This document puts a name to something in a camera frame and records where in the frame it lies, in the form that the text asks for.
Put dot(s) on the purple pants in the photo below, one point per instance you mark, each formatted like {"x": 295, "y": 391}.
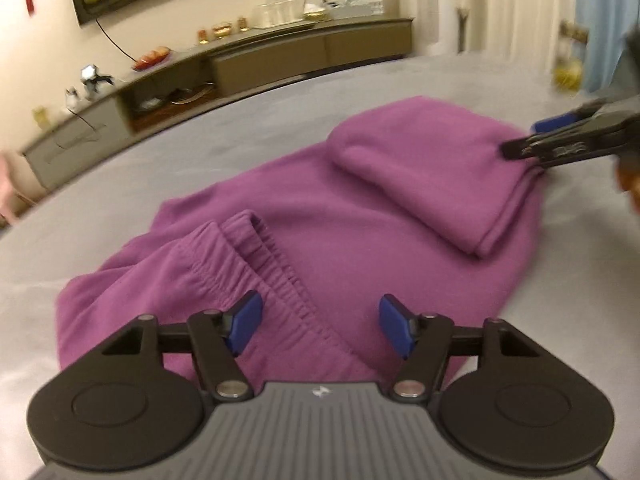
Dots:
{"x": 325, "y": 220}

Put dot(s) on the golden tissue box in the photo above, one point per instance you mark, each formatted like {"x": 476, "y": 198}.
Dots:
{"x": 315, "y": 11}

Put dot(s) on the cream curtain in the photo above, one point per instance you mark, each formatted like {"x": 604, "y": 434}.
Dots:
{"x": 500, "y": 0}

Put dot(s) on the red fruit plate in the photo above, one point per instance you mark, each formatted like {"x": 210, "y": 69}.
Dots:
{"x": 152, "y": 56}

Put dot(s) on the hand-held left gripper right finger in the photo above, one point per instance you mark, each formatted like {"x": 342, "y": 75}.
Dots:
{"x": 395, "y": 327}

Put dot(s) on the yellow jar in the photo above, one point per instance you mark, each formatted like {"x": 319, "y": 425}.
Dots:
{"x": 568, "y": 67}

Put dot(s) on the grey shelf item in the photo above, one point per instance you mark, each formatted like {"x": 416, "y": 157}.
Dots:
{"x": 148, "y": 104}

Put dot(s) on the yellow cup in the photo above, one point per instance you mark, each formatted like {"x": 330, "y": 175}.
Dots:
{"x": 40, "y": 116}

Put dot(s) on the person's right hand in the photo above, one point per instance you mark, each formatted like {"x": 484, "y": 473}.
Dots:
{"x": 631, "y": 177}

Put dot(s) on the grey cup tray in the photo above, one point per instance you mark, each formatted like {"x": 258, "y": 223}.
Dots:
{"x": 285, "y": 25}

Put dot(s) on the small white gadget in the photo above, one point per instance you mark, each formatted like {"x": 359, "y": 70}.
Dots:
{"x": 71, "y": 96}

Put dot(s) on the grey desk organizer box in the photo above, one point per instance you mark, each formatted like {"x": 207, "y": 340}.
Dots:
{"x": 350, "y": 9}

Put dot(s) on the small toy robot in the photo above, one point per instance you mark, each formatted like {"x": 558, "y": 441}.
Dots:
{"x": 92, "y": 78}

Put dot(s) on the grey long media cabinet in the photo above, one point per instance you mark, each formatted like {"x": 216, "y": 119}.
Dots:
{"x": 260, "y": 62}

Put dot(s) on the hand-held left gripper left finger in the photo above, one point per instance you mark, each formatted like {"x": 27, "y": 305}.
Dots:
{"x": 245, "y": 322}

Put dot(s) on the golden ornament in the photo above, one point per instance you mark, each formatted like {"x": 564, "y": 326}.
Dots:
{"x": 202, "y": 36}
{"x": 221, "y": 30}
{"x": 243, "y": 22}

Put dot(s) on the light blue curtain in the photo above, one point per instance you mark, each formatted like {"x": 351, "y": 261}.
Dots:
{"x": 602, "y": 10}

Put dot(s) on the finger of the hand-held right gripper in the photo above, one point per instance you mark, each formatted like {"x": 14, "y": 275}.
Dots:
{"x": 555, "y": 123}
{"x": 550, "y": 149}

